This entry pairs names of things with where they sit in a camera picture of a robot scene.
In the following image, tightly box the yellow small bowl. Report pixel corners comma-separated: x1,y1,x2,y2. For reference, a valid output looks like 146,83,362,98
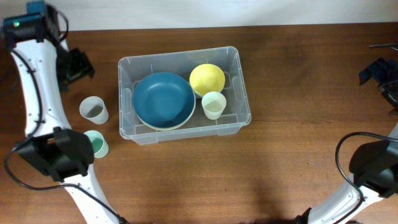
189,63,226,97

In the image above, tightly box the black cable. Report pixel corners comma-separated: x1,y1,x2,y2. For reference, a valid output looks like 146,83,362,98
331,131,398,224
2,11,128,224

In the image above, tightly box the right black cable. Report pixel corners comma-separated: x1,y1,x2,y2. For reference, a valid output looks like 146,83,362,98
331,131,398,224

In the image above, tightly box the left black cable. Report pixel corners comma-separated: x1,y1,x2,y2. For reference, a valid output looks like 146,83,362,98
2,11,128,224

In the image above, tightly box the grey cup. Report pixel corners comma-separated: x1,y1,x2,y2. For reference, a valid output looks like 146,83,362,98
79,96,109,124

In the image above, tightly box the cream large bowl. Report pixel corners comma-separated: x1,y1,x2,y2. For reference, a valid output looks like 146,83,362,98
137,102,196,131

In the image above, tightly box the cream white cup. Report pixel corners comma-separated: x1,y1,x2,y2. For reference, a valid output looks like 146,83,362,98
201,91,226,120

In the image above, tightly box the mint green cup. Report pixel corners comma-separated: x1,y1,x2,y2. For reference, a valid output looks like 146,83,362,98
85,130,109,159

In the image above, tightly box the dark blue large bowl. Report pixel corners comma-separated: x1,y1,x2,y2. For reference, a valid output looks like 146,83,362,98
132,72,196,130

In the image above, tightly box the clear plastic storage container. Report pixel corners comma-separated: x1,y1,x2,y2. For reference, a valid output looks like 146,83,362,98
118,46,252,145

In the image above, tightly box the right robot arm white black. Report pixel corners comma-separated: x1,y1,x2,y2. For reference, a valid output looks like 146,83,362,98
295,127,397,223

